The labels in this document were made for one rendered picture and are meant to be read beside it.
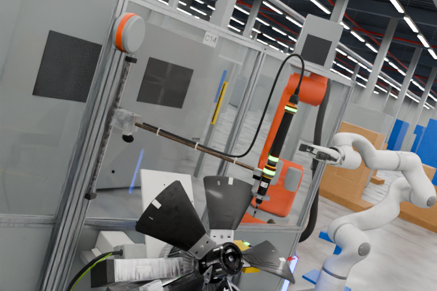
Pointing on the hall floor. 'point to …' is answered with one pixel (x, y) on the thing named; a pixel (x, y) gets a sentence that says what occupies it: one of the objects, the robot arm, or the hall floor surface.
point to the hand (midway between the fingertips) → (309, 151)
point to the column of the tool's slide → (85, 176)
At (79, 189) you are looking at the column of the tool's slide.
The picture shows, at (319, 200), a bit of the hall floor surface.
